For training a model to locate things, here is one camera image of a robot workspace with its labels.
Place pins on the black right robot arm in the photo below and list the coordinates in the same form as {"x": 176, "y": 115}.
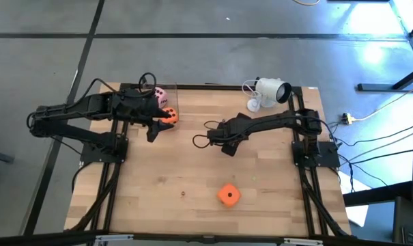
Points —
{"x": 278, "y": 119}

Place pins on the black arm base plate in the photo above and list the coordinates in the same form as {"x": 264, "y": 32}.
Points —
{"x": 90, "y": 155}
{"x": 329, "y": 157}

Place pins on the black camera mount beam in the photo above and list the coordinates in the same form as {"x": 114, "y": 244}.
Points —
{"x": 39, "y": 239}

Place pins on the large pink foam die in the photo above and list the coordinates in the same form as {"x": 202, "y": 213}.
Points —
{"x": 161, "y": 97}

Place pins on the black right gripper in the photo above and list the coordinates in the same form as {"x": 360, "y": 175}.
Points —
{"x": 228, "y": 133}

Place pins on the clear acrylic box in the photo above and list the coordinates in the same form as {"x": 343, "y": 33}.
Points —
{"x": 176, "y": 99}

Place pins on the black floor stand leg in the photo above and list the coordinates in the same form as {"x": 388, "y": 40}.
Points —
{"x": 380, "y": 87}

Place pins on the large orange foam die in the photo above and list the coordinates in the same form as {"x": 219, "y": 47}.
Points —
{"x": 173, "y": 114}
{"x": 229, "y": 200}

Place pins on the white security camera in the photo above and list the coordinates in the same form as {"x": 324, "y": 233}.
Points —
{"x": 269, "y": 90}

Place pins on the black desk bar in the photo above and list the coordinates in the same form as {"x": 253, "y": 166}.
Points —
{"x": 380, "y": 194}

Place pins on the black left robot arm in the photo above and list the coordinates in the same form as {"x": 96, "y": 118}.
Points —
{"x": 56, "y": 128}

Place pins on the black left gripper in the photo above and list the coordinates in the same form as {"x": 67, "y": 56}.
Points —
{"x": 134, "y": 107}

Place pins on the black aluminium table frame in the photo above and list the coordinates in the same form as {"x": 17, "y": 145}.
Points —
{"x": 306, "y": 205}

